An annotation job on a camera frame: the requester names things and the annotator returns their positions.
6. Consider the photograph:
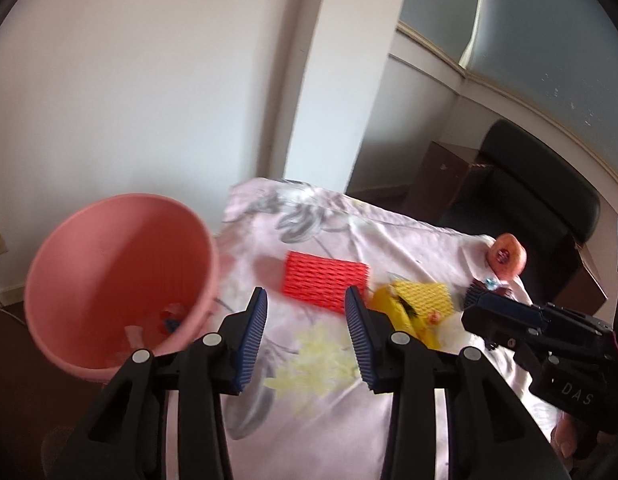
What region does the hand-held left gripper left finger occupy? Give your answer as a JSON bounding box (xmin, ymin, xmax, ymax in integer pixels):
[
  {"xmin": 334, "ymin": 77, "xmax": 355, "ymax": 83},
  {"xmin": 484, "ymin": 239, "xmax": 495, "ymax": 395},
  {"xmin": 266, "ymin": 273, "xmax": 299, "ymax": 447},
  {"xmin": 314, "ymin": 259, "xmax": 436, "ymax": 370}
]
[{"xmin": 49, "ymin": 287, "xmax": 268, "ymax": 480}]

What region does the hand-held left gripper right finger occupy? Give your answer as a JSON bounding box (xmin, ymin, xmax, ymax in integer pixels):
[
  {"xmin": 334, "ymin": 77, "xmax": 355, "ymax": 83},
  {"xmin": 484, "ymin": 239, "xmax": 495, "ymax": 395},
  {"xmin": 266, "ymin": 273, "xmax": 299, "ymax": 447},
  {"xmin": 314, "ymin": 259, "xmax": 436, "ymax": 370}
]
[{"xmin": 345, "ymin": 286, "xmax": 572, "ymax": 480}]

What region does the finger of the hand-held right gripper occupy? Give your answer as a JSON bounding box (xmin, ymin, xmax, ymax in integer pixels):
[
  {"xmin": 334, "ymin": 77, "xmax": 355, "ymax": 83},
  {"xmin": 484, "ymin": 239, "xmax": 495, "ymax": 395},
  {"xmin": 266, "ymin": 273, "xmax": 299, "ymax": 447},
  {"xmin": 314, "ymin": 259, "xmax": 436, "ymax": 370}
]
[
  {"xmin": 461, "ymin": 293, "xmax": 616, "ymax": 357},
  {"xmin": 484, "ymin": 341, "xmax": 566, "ymax": 377}
]

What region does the red foam fruit net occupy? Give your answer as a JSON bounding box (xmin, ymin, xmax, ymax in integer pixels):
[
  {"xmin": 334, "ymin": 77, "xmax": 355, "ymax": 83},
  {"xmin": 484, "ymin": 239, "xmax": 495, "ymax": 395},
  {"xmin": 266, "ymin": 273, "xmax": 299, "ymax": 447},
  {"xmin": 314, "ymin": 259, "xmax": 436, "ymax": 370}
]
[{"xmin": 281, "ymin": 251, "xmax": 371, "ymax": 313}]

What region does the pink plastic bucket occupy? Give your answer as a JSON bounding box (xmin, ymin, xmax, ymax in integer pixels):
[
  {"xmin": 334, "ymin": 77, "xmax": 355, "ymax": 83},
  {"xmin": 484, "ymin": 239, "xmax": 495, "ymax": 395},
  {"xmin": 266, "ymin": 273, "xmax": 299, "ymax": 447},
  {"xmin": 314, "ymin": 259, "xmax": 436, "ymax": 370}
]
[{"xmin": 23, "ymin": 193, "xmax": 220, "ymax": 383}]

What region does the person's right hand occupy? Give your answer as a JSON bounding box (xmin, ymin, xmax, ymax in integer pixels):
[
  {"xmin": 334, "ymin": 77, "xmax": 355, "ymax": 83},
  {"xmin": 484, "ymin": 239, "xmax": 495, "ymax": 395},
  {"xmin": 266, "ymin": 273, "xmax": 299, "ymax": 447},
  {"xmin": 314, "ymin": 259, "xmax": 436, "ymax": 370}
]
[{"xmin": 549, "ymin": 412, "xmax": 587, "ymax": 462}]

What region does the red apple with sticker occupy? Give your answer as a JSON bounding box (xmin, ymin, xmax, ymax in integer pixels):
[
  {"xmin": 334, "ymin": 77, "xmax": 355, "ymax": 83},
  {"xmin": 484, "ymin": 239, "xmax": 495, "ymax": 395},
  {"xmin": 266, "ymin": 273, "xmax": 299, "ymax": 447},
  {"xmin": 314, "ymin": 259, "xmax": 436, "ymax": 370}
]
[{"xmin": 486, "ymin": 232, "xmax": 528, "ymax": 278}]

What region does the pink floral cloth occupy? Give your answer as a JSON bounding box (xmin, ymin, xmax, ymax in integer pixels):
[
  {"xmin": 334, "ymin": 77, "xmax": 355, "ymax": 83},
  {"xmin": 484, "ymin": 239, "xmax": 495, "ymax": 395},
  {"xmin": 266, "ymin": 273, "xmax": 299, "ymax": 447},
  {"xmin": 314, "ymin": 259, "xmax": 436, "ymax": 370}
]
[{"xmin": 209, "ymin": 177, "xmax": 564, "ymax": 480}]

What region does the black armchair with wooden arms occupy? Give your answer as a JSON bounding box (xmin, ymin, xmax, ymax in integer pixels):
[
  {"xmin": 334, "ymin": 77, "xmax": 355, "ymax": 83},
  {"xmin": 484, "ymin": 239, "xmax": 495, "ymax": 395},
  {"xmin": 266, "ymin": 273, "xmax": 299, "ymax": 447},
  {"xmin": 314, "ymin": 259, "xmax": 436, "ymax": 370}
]
[{"xmin": 404, "ymin": 119, "xmax": 604, "ymax": 311}]

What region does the large window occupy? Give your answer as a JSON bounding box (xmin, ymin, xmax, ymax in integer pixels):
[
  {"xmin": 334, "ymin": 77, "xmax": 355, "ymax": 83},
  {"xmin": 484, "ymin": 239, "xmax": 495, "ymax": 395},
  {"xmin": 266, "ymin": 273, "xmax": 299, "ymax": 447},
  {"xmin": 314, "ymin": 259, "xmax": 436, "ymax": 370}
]
[{"xmin": 396, "ymin": 0, "xmax": 618, "ymax": 188}]

